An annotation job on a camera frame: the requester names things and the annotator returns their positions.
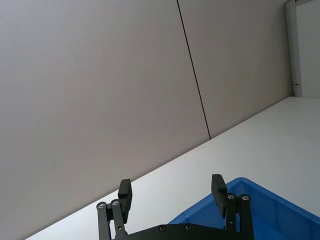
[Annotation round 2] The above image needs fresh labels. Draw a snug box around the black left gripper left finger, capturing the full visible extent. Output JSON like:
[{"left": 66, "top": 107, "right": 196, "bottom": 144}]
[{"left": 96, "top": 178, "right": 133, "bottom": 240}]

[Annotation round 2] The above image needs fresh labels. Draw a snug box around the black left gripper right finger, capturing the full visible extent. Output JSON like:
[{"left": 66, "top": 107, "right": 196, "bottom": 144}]
[{"left": 211, "top": 174, "right": 255, "bottom": 240}]

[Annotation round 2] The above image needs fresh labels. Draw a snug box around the blue plastic bin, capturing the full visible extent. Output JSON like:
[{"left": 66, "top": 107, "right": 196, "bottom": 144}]
[{"left": 167, "top": 177, "right": 320, "bottom": 240}]

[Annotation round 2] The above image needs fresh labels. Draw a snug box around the white door frame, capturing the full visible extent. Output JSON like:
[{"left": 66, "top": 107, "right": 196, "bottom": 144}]
[{"left": 284, "top": 0, "right": 320, "bottom": 98}]

